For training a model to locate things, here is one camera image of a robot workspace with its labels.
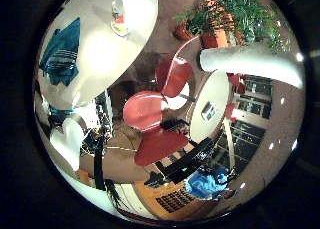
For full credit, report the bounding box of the teal striped cloth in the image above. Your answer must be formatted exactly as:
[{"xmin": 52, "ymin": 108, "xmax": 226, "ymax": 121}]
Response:
[{"xmin": 38, "ymin": 17, "xmax": 82, "ymax": 87}]

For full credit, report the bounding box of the red plastic chair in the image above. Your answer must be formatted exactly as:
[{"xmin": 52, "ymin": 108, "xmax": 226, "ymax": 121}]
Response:
[
  {"xmin": 226, "ymin": 72, "xmax": 248, "ymax": 120},
  {"xmin": 133, "ymin": 128, "xmax": 190, "ymax": 167},
  {"xmin": 122, "ymin": 53, "xmax": 194, "ymax": 133}
]

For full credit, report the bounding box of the large plant orange pot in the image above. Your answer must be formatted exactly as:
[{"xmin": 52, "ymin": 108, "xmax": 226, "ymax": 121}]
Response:
[{"xmin": 199, "ymin": 0, "xmax": 284, "ymax": 51}]

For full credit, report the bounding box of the small round white table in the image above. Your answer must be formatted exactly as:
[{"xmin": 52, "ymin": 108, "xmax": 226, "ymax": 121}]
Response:
[{"xmin": 188, "ymin": 69, "xmax": 232, "ymax": 144}]

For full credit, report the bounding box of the small card stand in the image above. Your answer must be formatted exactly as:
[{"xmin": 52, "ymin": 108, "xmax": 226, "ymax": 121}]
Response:
[{"xmin": 200, "ymin": 101, "xmax": 219, "ymax": 122}]

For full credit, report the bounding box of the small plant orange pot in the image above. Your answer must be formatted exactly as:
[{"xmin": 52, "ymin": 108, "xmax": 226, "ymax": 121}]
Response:
[{"xmin": 172, "ymin": 7, "xmax": 204, "ymax": 42}]

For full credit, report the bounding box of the blue crumpled bag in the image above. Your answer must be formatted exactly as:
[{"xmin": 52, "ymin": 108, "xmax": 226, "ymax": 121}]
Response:
[{"xmin": 184, "ymin": 168, "xmax": 231, "ymax": 201}]

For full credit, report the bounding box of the large round white table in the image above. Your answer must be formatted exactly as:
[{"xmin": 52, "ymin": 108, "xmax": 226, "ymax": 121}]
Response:
[{"xmin": 35, "ymin": 0, "xmax": 159, "ymax": 111}]

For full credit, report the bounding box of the brown wooden table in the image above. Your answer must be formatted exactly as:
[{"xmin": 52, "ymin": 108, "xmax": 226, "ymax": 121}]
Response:
[{"xmin": 79, "ymin": 122, "xmax": 151, "ymax": 185}]

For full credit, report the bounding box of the metal wire rack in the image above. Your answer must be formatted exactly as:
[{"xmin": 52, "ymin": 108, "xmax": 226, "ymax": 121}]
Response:
[{"xmin": 213, "ymin": 74, "xmax": 274, "ymax": 177}]

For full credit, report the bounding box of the black frame furniture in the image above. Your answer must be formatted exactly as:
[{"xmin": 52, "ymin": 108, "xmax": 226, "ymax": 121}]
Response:
[{"xmin": 144, "ymin": 137, "xmax": 214, "ymax": 187}]

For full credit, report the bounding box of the black strap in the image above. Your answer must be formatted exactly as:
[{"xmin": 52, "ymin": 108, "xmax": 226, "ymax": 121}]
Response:
[{"xmin": 93, "ymin": 132, "xmax": 107, "ymax": 192}]

